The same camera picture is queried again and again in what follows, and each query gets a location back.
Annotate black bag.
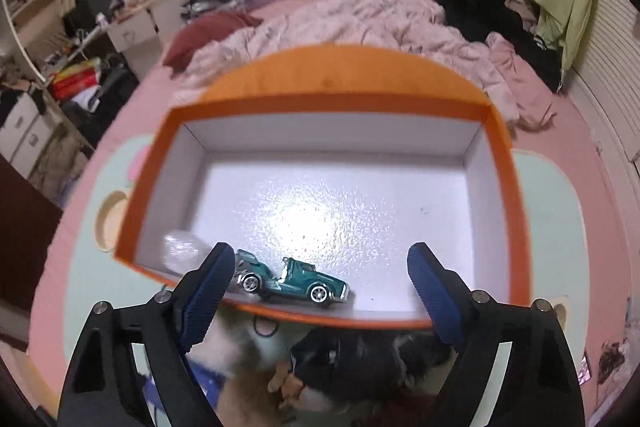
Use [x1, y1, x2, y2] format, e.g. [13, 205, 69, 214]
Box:
[75, 0, 116, 28]

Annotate black clothes pile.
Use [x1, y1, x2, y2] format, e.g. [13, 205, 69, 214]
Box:
[437, 0, 566, 92]

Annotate black doll garment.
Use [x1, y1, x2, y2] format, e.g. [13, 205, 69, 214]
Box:
[290, 327, 458, 403]

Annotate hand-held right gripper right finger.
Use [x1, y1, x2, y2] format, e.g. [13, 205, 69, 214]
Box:
[406, 242, 586, 427]

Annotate green toy car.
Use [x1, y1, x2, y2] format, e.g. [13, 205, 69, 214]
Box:
[234, 248, 353, 309]

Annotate white fluffy pompom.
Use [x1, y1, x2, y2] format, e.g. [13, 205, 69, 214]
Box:
[192, 322, 261, 378]

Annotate cartoon printed desktop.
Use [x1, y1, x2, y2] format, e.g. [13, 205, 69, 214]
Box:
[62, 134, 588, 427]

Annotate red pillow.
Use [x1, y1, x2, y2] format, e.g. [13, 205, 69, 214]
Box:
[162, 11, 263, 68]

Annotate blue cloth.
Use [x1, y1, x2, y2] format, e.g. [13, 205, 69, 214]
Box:
[145, 357, 221, 403]

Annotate small white-haired figure toy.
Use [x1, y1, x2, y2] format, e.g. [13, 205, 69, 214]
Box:
[267, 359, 308, 410]

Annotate red cardboard box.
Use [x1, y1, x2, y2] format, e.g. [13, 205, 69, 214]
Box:
[50, 59, 101, 102]

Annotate clear plastic wrapper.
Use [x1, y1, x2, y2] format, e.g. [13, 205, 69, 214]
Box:
[162, 231, 211, 278]

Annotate brown fluffy pompom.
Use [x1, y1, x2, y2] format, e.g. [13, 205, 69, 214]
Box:
[220, 357, 301, 427]

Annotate grey clothes pile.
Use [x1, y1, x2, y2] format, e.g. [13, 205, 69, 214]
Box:
[182, 0, 251, 20]

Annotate orange cardboard box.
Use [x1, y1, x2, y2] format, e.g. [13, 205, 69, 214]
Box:
[114, 44, 533, 330]

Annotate white drawer unit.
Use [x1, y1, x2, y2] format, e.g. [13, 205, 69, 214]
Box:
[0, 92, 56, 178]

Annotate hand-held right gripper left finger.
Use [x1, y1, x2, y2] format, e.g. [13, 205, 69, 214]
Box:
[57, 242, 236, 427]

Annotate pink blanket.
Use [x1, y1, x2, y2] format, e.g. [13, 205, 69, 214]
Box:
[172, 0, 558, 135]

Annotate brown fur garment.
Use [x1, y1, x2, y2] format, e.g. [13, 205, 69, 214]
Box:
[35, 132, 96, 202]

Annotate white drawer cabinet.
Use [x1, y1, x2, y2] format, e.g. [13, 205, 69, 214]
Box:
[107, 0, 196, 68]

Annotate black hair tie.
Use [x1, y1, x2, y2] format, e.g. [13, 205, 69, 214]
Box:
[252, 314, 278, 338]

